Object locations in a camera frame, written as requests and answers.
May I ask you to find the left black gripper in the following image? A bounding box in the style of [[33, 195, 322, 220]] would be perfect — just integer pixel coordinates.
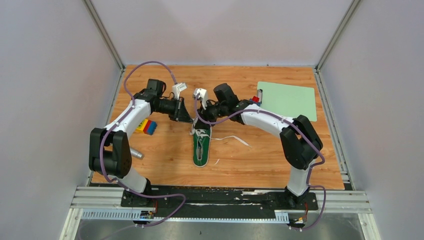
[[154, 96, 194, 124]]

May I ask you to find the blue yellow toy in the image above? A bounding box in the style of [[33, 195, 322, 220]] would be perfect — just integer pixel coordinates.
[[135, 119, 158, 136]]

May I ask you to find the silver microphone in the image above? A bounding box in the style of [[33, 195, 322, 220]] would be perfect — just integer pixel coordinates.
[[130, 148, 144, 160]]

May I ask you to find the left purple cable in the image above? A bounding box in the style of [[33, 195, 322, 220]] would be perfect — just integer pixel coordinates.
[[79, 60, 186, 240]]

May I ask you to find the light green clipboard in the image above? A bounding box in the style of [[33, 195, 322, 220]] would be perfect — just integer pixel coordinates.
[[257, 81, 317, 122]]

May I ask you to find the green canvas sneaker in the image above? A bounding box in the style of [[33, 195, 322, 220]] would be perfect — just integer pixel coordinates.
[[190, 119, 212, 168]]

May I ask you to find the blue red toy car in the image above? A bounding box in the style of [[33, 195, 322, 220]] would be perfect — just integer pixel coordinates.
[[251, 96, 262, 107]]

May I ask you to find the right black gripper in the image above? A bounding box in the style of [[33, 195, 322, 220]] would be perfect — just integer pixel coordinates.
[[195, 99, 228, 130]]

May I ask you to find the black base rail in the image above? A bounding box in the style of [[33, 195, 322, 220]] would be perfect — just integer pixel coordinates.
[[71, 183, 374, 224]]

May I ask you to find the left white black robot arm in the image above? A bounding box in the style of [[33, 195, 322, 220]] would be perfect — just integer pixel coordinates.
[[88, 78, 193, 207]]

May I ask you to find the purple cable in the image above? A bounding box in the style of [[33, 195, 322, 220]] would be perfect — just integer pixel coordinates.
[[79, 60, 186, 240], [194, 94, 328, 232]]

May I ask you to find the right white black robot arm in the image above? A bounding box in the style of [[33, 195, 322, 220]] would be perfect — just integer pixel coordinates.
[[193, 83, 325, 209]]

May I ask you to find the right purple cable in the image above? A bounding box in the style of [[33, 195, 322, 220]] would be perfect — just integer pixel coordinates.
[[194, 94, 328, 232]]

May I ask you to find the white shoelace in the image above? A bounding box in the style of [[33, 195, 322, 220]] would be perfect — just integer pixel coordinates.
[[189, 128, 252, 150]]

